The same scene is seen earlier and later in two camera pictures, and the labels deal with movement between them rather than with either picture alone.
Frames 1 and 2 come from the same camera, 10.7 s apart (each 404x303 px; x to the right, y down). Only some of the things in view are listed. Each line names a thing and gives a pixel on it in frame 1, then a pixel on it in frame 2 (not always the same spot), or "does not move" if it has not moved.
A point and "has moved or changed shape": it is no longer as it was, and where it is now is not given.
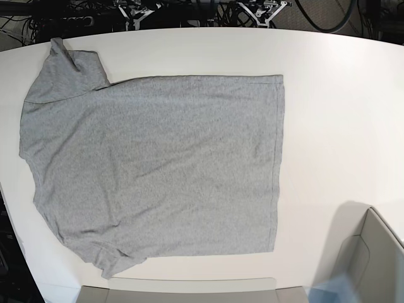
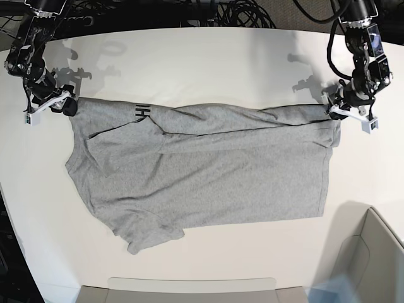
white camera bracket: [255, 19] to [368, 125]
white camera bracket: [137, 21] to [33, 117]
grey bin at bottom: [255, 290] does not move
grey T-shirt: [156, 167] has moved or changed shape
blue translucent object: [339, 290] does not move
